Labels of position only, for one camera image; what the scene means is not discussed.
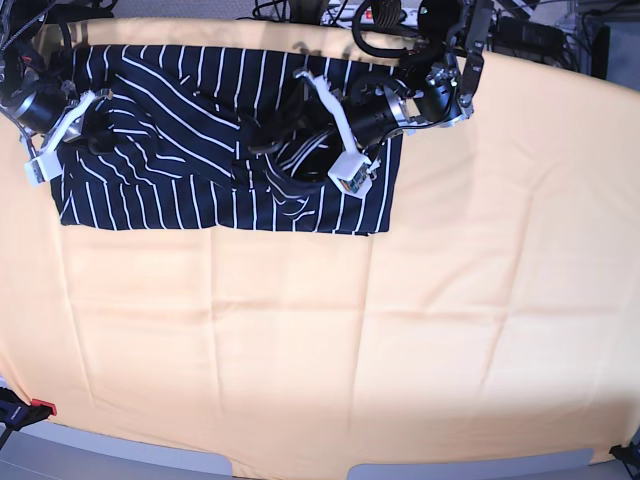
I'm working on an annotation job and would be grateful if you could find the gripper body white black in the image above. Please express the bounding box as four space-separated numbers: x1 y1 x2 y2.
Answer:
328 82 417 195
9 86 95 186

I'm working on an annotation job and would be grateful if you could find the navy white striped T-shirt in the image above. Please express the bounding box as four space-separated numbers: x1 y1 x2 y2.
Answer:
51 45 402 235

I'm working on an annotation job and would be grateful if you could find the robot arm silver black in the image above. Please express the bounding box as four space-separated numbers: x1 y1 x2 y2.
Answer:
1 0 117 185
249 1 493 199

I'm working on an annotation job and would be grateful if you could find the white power strip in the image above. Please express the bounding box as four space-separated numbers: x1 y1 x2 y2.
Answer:
322 4 426 29

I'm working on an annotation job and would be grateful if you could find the black power supply box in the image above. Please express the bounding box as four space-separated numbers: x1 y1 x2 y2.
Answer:
493 17 565 55

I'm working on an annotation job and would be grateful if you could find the yellow table cloth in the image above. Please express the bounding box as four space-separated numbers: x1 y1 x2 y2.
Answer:
0 17 640 479

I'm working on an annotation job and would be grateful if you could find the red black clamp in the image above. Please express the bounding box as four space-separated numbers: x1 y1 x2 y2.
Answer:
0 387 57 431

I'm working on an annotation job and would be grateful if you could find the black clamp right corner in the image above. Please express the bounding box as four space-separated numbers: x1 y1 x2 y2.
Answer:
609 442 640 480

